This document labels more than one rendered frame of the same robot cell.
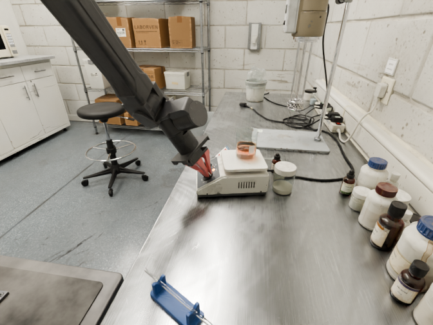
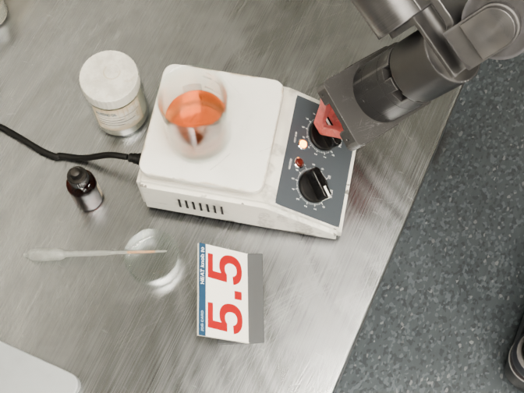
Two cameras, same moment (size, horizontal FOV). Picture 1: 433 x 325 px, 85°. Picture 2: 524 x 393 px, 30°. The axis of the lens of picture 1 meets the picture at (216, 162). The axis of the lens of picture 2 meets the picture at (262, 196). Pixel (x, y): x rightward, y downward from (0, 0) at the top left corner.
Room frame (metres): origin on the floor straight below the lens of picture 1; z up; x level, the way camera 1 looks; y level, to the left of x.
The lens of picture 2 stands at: (0.98, 0.10, 1.67)
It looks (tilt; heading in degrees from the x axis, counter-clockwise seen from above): 68 degrees down; 199
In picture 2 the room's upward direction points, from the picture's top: 4 degrees counter-clockwise
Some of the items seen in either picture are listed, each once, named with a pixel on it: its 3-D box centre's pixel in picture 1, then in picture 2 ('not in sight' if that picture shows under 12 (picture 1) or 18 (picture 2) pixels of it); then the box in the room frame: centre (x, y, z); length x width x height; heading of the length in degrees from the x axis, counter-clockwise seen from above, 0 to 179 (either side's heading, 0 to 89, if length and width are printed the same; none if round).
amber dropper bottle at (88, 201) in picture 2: (276, 162); (82, 185); (0.67, -0.19, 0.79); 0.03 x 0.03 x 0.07
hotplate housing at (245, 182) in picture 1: (233, 173); (241, 150); (0.60, -0.05, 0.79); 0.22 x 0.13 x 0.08; 94
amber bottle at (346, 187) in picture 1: (348, 181); not in sight; (0.56, -0.37, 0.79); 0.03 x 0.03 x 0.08
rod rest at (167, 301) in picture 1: (175, 300); not in sight; (0.23, 0.07, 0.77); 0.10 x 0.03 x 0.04; 52
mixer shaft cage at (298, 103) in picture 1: (300, 75); not in sight; (0.93, -0.31, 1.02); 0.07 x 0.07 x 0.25
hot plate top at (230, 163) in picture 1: (243, 159); (212, 127); (0.60, -0.08, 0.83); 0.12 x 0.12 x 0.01; 4
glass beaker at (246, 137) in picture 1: (245, 144); (198, 118); (0.62, -0.08, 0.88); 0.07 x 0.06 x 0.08; 66
